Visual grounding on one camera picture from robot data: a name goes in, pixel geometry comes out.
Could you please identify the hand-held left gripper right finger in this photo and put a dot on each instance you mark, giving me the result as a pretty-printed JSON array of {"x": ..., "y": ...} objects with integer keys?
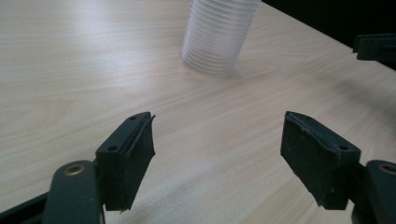
[{"x": 314, "y": 155}]

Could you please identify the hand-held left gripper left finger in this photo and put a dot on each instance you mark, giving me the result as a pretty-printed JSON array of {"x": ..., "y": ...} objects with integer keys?
[{"x": 124, "y": 161}]

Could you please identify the stack of clear plastic cups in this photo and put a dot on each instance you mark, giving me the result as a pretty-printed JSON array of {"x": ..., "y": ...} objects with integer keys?
[{"x": 214, "y": 37}]

